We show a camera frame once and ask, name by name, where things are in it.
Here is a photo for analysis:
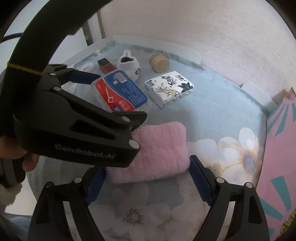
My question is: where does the red lip gloss tube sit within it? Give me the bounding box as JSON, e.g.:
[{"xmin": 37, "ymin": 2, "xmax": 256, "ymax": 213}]
[{"xmin": 97, "ymin": 58, "xmax": 116, "ymax": 74}]

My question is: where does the red blue floss pick box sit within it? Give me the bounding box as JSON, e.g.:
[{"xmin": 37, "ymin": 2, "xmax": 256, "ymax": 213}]
[{"xmin": 91, "ymin": 70, "xmax": 152, "ymax": 113}]

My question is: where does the beige round wooden container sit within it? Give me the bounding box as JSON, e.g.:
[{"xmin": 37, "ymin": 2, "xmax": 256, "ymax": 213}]
[{"xmin": 149, "ymin": 53, "xmax": 170, "ymax": 73}]

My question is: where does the white printed tissue pack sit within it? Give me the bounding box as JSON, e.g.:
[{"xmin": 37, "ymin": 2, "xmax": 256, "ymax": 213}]
[{"xmin": 144, "ymin": 71, "xmax": 194, "ymax": 109}]

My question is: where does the pink fuzzy towel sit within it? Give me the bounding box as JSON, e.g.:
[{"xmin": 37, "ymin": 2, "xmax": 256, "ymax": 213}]
[{"xmin": 106, "ymin": 122, "xmax": 190, "ymax": 184}]

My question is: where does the person left hand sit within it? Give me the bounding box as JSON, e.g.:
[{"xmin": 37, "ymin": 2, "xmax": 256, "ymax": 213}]
[{"xmin": 1, "ymin": 137, "xmax": 40, "ymax": 172}]

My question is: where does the pink patterned cardboard box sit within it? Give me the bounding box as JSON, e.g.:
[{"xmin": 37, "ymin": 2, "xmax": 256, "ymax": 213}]
[{"xmin": 256, "ymin": 89, "xmax": 296, "ymax": 240}]

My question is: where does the white fuzzy sleeve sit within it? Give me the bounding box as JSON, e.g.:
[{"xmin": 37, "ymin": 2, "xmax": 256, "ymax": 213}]
[{"xmin": 0, "ymin": 183, "xmax": 23, "ymax": 213}]

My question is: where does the floral blue table mat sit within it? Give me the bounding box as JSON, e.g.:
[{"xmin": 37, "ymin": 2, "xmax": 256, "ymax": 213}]
[{"xmin": 27, "ymin": 42, "xmax": 269, "ymax": 240}]

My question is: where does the white table tray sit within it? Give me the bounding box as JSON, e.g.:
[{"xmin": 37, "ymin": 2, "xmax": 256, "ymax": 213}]
[{"xmin": 63, "ymin": 35, "xmax": 277, "ymax": 112}]

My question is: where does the white tape ring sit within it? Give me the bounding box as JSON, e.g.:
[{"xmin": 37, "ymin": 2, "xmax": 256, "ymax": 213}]
[{"xmin": 79, "ymin": 63, "xmax": 96, "ymax": 72}]

